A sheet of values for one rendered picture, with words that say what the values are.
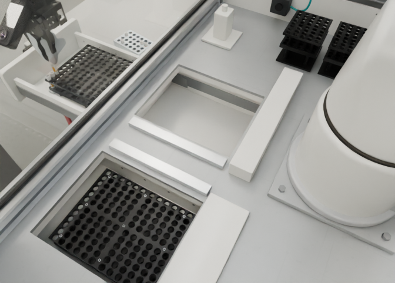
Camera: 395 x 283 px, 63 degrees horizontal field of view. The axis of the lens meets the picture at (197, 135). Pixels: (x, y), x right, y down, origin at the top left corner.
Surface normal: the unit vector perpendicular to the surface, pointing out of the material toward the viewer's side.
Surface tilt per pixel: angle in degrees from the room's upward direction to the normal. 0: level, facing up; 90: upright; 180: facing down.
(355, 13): 90
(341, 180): 90
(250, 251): 0
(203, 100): 0
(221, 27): 90
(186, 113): 0
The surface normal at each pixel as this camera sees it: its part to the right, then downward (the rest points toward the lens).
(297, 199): 0.01, -0.60
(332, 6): -0.48, 0.70
